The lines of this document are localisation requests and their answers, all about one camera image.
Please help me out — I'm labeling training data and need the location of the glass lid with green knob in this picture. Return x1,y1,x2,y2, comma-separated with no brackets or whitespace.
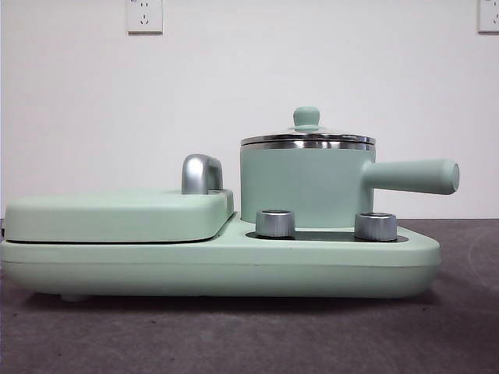
239,106,377,150

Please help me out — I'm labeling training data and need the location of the silver control knob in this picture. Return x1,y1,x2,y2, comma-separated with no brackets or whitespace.
354,212,398,241
255,209,296,238

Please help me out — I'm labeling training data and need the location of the mint green griddle cover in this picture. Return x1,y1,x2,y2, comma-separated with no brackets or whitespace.
4,188,237,244

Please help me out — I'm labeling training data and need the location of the mint green breakfast maker base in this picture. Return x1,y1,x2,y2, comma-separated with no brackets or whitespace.
0,213,442,303

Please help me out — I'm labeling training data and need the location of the mint green pot with handle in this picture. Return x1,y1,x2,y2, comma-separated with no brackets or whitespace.
239,142,461,231

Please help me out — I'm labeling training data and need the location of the silver griddle cover handle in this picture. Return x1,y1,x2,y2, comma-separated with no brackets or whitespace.
181,153,225,195

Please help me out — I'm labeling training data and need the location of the white wall socket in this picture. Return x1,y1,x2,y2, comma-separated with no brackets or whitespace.
477,0,499,34
127,0,164,35

